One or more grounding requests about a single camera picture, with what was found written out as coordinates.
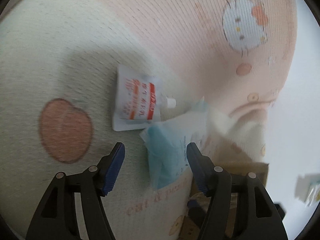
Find white red spout pouch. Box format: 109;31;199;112
112;64;176;132

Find blue white tissue pack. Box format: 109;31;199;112
140;99;209;190

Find cartoon bear printed box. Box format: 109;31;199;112
295;173;319;206

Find pink cream cartoon blanket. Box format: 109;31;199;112
1;0;297;239

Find brown cardboard box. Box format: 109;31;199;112
178;139;270;240

